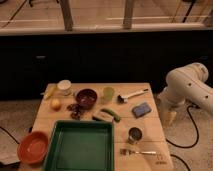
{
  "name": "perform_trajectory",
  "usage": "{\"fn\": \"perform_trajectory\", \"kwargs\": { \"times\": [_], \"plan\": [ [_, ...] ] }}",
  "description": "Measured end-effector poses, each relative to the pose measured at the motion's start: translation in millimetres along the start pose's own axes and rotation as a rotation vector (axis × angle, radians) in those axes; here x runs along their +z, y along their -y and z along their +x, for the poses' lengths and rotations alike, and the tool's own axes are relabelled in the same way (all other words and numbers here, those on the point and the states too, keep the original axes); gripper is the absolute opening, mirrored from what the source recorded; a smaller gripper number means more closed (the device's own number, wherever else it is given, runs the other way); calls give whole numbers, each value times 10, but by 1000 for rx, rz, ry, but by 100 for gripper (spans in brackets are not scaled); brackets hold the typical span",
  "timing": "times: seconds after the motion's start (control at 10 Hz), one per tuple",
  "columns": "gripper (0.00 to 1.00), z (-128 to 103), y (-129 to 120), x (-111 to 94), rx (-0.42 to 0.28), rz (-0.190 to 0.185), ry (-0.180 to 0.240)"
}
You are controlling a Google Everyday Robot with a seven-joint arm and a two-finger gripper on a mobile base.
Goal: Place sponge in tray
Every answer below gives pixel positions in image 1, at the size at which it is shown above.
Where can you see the yellow banana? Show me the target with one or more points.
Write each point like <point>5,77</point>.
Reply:
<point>49,92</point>

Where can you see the white green eraser block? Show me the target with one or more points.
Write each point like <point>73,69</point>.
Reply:
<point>102,116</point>

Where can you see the metal cup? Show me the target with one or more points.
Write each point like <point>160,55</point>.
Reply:
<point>135,135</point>

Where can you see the dark red bowl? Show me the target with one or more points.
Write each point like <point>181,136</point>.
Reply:
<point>86,98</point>

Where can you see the white handled brush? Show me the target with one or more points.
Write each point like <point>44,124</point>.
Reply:
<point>125,98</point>

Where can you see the metal fork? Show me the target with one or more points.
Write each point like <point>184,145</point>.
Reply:
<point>131,152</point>

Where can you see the orange bowl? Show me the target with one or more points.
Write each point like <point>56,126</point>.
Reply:
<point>33,147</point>

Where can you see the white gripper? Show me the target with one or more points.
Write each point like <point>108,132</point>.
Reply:
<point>169,100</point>

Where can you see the green pickle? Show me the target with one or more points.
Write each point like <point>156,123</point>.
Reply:
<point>116,117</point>

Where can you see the green plastic tray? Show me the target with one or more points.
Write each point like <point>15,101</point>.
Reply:
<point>81,146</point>

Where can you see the bunch of dark grapes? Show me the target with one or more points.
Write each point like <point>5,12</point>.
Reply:
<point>76,111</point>

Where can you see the blue sponge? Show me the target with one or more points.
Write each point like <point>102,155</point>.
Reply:
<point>141,110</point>

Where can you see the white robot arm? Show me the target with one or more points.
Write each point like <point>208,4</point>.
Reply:
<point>185,83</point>

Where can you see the light green cup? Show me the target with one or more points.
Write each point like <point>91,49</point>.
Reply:
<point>108,93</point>

